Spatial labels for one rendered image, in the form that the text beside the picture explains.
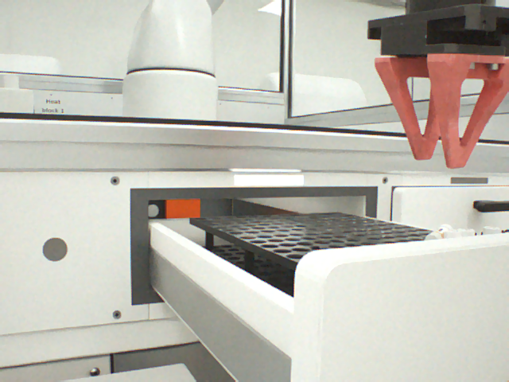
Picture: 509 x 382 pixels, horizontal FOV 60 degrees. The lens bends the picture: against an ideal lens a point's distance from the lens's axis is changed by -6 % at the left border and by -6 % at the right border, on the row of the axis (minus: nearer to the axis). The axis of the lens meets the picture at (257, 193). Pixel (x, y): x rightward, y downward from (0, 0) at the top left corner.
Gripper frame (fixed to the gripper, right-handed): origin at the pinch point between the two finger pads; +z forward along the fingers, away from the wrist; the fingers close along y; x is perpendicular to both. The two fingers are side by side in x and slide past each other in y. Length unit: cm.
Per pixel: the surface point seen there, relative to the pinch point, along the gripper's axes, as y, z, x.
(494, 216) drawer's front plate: 18.8, 14.0, -30.0
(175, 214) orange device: 54, 19, 8
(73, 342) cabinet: 16.8, 18.9, 25.9
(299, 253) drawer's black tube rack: 0.1, 5.8, 10.9
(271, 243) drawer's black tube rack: 3.7, 6.3, 11.3
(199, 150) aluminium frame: 20.0, 2.2, 11.9
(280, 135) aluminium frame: 20.2, 1.2, 3.1
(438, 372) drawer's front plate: -13.3, 5.6, 11.8
